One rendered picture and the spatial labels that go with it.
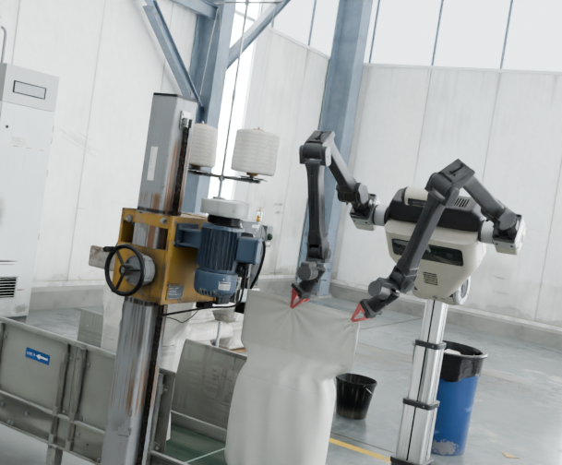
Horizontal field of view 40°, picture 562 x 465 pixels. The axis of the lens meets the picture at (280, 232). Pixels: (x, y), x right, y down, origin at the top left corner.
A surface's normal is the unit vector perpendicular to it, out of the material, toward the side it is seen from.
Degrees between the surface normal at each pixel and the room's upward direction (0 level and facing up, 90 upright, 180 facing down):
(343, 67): 90
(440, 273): 130
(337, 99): 90
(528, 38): 90
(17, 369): 90
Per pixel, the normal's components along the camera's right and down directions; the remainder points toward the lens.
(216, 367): -0.51, -0.04
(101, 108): 0.84, 0.15
